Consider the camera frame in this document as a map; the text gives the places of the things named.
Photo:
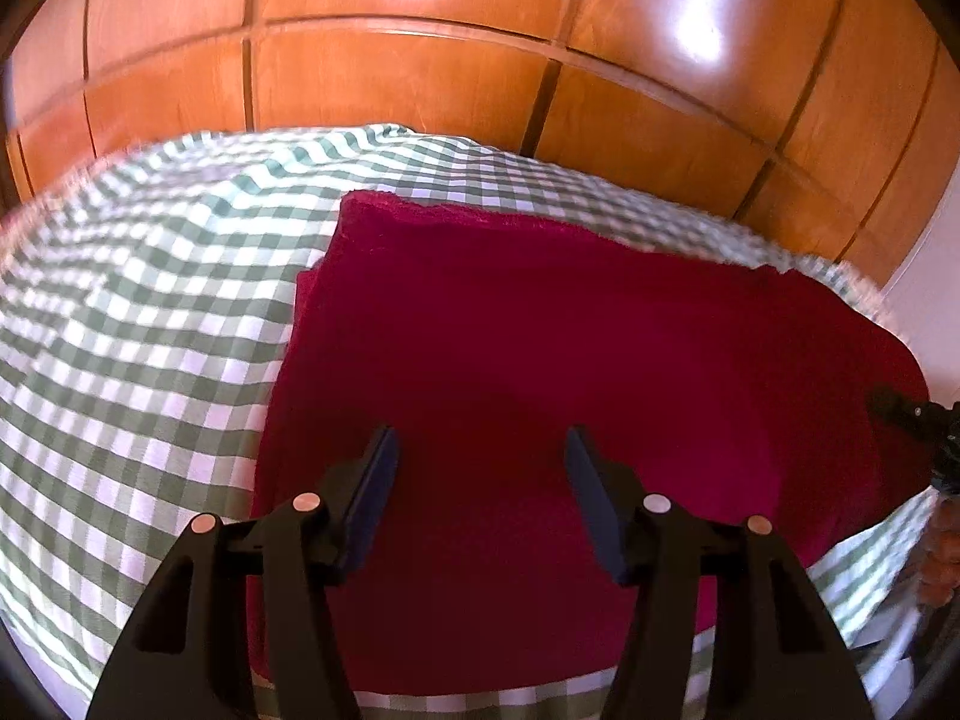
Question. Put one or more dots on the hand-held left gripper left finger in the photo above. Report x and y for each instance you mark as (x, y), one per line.
(375, 491)

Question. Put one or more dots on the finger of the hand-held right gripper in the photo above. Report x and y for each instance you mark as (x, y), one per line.
(900, 405)

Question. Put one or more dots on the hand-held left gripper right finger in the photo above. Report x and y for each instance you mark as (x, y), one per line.
(596, 502)

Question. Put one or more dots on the red cloth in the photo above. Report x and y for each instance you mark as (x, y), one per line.
(540, 337)

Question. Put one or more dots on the person's right hand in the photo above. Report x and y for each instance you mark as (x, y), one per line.
(946, 555)

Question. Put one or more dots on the green white checkered bed sheet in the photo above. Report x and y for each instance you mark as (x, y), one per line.
(150, 315)

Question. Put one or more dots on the wooden panelled wardrobe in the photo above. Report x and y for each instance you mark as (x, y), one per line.
(450, 37)

